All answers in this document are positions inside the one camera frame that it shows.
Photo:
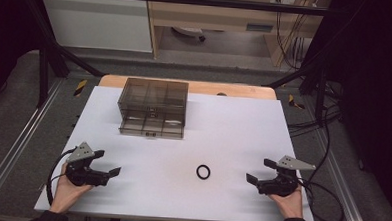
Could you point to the white table board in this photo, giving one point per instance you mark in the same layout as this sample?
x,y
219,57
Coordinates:
x,y
216,131

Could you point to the white cabinet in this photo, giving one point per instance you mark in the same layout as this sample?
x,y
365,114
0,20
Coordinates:
x,y
94,22

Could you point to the person's left hand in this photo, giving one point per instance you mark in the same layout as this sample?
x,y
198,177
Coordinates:
x,y
65,193

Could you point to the smoky clear drawer box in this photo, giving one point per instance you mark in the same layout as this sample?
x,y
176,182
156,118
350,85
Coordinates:
x,y
153,95

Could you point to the smoky clear divided drawer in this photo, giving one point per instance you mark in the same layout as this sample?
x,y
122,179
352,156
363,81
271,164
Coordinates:
x,y
151,128

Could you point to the wooden table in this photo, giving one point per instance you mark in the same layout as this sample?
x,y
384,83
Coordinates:
x,y
245,91

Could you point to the person's right hand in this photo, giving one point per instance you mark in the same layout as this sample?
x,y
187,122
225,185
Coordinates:
x,y
290,204

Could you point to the aluminium floor rail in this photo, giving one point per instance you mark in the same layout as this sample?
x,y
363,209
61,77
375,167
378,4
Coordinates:
x,y
340,170
19,143

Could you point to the yellow black floor tape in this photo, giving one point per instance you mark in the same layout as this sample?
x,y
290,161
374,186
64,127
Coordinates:
x,y
80,87
294,102

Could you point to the black metal frame strut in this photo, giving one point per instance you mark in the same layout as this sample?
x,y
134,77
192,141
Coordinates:
x,y
320,86
43,74

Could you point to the light wooden desk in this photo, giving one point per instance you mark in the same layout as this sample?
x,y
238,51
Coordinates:
x,y
221,18

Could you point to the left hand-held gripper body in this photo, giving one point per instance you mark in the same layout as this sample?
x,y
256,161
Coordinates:
x,y
81,175

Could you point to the office chair base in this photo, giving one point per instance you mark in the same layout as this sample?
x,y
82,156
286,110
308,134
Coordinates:
x,y
189,31

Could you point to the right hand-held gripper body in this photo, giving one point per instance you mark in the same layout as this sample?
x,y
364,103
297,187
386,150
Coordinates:
x,y
280,187

